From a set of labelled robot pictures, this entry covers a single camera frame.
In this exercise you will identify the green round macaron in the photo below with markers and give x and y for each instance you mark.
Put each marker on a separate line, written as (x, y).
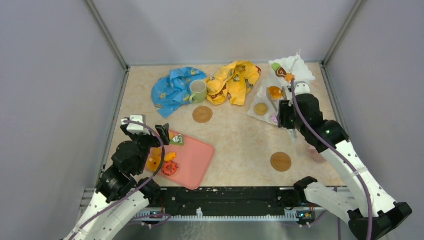
(275, 66)

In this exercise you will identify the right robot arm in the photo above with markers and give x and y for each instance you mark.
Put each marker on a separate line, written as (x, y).
(372, 213)

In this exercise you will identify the pink cup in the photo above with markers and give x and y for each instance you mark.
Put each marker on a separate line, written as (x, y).
(316, 156)

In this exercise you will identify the pink plastic tray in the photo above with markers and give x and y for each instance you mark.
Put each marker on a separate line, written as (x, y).
(193, 159)

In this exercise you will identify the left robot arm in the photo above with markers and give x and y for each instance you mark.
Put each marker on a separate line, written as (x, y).
(118, 197)

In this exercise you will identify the green cake slice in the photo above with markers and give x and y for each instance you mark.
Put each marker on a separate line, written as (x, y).
(177, 139)

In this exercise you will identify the red orange donut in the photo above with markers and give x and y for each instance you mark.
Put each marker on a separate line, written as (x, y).
(170, 168)

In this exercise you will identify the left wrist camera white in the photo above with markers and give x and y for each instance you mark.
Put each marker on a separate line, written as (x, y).
(134, 124)

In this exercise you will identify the woven rattan coaster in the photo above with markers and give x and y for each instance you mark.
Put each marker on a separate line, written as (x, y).
(202, 114)

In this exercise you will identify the blue patterned cloth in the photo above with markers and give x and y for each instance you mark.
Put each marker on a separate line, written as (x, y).
(173, 91)

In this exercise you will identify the green mug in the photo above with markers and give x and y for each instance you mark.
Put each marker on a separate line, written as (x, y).
(198, 90)

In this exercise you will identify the white tiered dessert stand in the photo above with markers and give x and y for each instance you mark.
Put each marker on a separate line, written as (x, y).
(294, 65)

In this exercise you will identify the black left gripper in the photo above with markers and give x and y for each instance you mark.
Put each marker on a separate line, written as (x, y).
(163, 131)

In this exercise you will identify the purple sprinkled donut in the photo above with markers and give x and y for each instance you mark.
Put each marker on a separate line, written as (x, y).
(274, 119)

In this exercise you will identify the metal tongs white handle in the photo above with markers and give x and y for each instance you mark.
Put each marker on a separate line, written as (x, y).
(292, 132)

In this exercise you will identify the orange swirl cookie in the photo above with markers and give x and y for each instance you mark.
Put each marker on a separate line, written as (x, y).
(289, 77)

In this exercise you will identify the yellow patterned cloth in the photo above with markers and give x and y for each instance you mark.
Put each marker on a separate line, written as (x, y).
(232, 82)

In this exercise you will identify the yellow orange pastry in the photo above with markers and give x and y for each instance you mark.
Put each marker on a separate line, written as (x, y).
(275, 93)

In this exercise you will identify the round wooden coaster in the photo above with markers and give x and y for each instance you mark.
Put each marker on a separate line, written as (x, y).
(281, 162)

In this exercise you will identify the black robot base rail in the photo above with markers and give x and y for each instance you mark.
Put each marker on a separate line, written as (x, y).
(231, 202)

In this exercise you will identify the orange glazed bun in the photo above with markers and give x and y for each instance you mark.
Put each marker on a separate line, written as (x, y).
(154, 163)

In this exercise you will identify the brown heart cookie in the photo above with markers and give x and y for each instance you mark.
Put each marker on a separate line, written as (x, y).
(281, 72)

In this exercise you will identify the round tan muffin cake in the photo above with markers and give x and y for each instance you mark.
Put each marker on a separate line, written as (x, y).
(260, 109)

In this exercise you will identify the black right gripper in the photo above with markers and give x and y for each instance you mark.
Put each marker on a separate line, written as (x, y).
(284, 109)

